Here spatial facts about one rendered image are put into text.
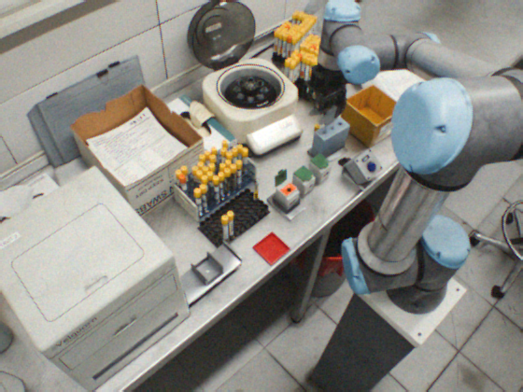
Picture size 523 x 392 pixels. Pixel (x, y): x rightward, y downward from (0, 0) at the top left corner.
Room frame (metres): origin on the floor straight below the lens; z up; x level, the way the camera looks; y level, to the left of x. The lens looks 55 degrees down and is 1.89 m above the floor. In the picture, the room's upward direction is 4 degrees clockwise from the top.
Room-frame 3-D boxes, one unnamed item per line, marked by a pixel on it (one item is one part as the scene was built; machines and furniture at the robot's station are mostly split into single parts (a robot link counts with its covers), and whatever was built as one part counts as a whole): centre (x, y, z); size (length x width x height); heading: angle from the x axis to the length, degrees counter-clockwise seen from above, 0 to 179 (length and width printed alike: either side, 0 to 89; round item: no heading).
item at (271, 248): (0.57, -0.03, 0.88); 0.07 x 0.07 x 0.01; 46
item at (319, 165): (0.81, -0.15, 0.91); 0.05 x 0.04 x 0.07; 46
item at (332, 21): (0.87, -0.14, 1.33); 0.09 x 0.08 x 0.11; 14
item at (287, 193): (0.70, -0.06, 0.92); 0.05 x 0.04 x 0.06; 46
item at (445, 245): (0.48, -0.37, 1.07); 0.13 x 0.12 x 0.14; 104
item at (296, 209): (0.70, -0.06, 0.89); 0.09 x 0.05 x 0.04; 46
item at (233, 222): (0.65, 0.07, 0.93); 0.17 x 0.09 x 0.11; 137
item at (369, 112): (1.02, -0.31, 0.93); 0.13 x 0.13 x 0.10; 42
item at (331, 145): (0.91, -0.18, 0.92); 0.10 x 0.07 x 0.10; 131
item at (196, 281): (0.46, 0.13, 0.92); 0.21 x 0.07 x 0.05; 136
